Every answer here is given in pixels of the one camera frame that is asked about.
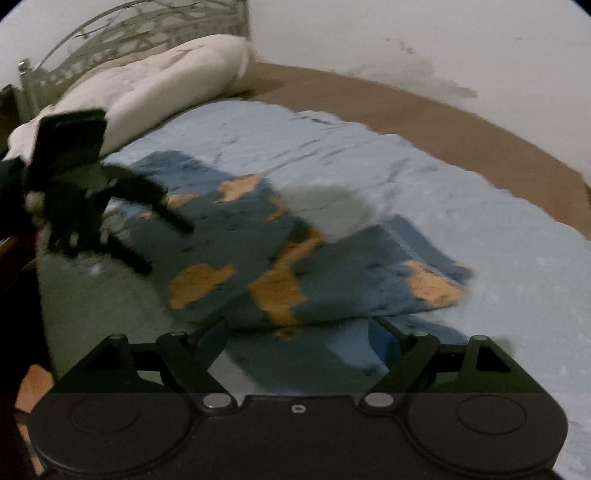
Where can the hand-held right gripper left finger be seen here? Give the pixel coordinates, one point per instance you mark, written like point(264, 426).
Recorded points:
point(213, 339)

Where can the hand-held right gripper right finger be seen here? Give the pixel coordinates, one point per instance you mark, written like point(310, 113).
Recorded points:
point(382, 341)

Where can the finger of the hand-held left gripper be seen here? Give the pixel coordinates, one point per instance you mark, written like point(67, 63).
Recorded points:
point(127, 254)
point(154, 201)

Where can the blue pants with orange patches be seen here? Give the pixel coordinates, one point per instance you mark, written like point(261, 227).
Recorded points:
point(258, 258)

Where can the white pillow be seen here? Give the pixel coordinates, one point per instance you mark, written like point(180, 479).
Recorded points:
point(157, 78)

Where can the metal bed headboard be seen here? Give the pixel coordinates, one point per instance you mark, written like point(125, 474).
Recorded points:
point(106, 27)

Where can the light blue blanket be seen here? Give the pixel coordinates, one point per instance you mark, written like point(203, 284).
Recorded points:
point(461, 221)

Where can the brown bed sheet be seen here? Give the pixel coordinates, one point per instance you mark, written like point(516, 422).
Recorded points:
point(415, 120)

